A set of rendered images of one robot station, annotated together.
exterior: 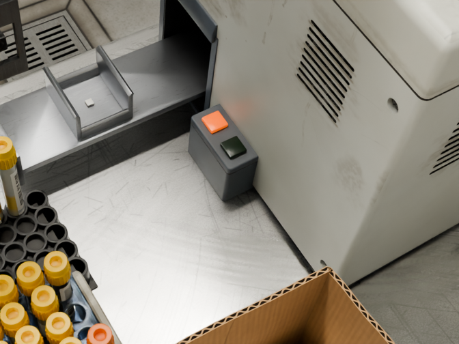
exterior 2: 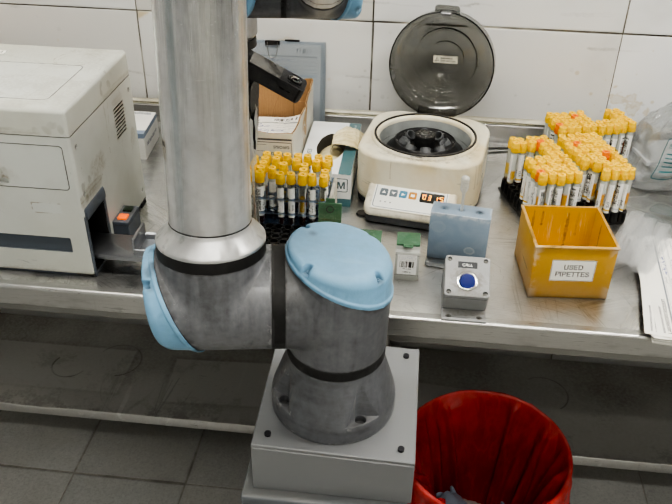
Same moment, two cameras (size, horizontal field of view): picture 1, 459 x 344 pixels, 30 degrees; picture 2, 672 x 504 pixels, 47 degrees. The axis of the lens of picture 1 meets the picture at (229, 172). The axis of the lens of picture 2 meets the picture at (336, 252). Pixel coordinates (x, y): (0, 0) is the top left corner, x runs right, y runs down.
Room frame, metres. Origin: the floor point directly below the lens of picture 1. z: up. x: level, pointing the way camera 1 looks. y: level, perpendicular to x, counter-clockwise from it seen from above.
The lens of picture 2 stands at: (0.94, 1.13, 1.63)
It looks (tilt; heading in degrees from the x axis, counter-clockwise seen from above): 33 degrees down; 227
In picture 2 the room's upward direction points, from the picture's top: 1 degrees clockwise
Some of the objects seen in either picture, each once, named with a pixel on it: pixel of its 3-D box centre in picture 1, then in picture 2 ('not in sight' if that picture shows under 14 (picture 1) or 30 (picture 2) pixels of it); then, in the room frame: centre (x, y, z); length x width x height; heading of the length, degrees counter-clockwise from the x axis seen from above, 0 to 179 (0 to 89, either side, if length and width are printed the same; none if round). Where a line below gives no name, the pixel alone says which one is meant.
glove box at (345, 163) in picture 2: not in sight; (335, 156); (-0.04, 0.08, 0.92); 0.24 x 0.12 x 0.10; 41
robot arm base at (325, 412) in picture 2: not in sight; (334, 368); (0.45, 0.62, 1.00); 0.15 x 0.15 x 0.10
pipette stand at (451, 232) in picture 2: not in sight; (458, 235); (0.01, 0.45, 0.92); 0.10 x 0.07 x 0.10; 123
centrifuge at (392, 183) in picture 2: not in sight; (421, 165); (-0.13, 0.24, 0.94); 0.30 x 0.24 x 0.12; 32
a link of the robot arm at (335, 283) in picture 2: not in sight; (332, 292); (0.46, 0.62, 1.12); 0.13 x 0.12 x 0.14; 141
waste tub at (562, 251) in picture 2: not in sight; (563, 251); (-0.09, 0.60, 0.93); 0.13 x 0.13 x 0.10; 45
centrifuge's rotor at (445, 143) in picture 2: not in sight; (424, 148); (-0.14, 0.23, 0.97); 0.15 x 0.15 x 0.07
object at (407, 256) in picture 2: not in sight; (407, 256); (0.10, 0.42, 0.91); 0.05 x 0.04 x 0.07; 41
